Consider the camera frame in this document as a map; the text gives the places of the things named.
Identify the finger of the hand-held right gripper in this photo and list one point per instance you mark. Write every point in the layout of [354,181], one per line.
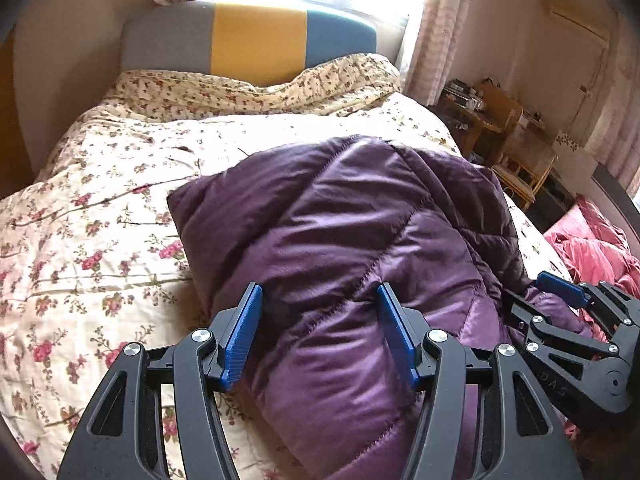
[550,340]
[562,285]

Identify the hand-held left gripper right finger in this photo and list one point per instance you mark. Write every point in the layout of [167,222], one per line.
[397,335]

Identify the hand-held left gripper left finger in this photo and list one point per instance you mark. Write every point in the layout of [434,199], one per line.
[242,335]

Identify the purple puffer jacket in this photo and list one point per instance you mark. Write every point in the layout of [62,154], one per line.
[325,220]

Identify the pink cloth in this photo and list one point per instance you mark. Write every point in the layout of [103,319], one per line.
[590,250]

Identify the wooden chair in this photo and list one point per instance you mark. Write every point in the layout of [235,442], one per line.
[530,170]

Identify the wooden side table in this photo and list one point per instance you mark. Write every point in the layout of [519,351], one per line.
[492,115]

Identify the white floral bed quilt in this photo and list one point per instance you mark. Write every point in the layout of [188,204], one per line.
[100,185]

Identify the beige floral duvet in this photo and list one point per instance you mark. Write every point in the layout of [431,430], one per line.
[200,90]

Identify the grey yellow blue headboard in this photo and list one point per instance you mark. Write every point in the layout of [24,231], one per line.
[260,35]

